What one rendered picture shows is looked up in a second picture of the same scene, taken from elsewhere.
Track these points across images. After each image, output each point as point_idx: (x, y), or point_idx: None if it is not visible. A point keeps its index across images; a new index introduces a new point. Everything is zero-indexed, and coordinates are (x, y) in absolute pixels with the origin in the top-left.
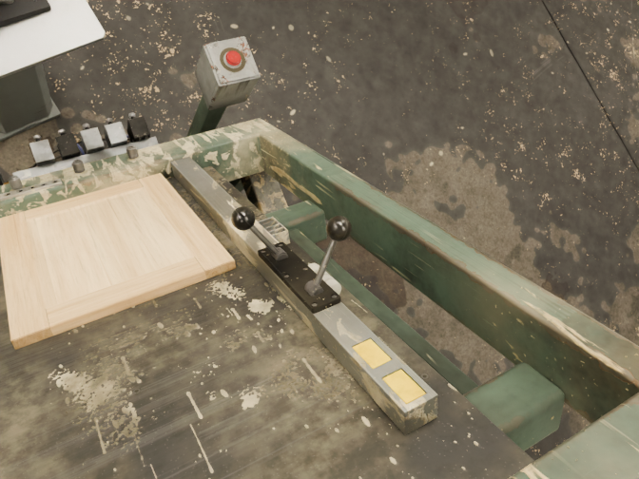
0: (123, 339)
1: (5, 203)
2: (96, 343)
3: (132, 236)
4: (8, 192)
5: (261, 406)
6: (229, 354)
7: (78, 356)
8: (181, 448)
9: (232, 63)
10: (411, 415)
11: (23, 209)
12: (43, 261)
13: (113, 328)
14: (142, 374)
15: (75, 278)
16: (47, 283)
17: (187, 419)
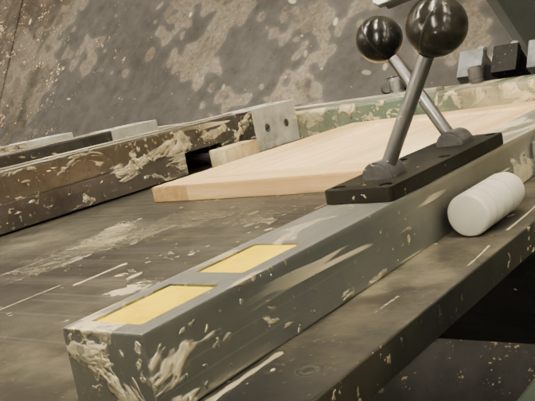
0: (208, 214)
1: (364, 104)
2: (190, 212)
3: (409, 140)
4: (380, 95)
5: (116, 298)
6: (224, 250)
7: (160, 216)
8: (12, 297)
9: None
10: (79, 352)
11: (381, 116)
12: (302, 149)
13: (225, 205)
14: (146, 240)
15: (287, 162)
16: (264, 162)
17: (69, 281)
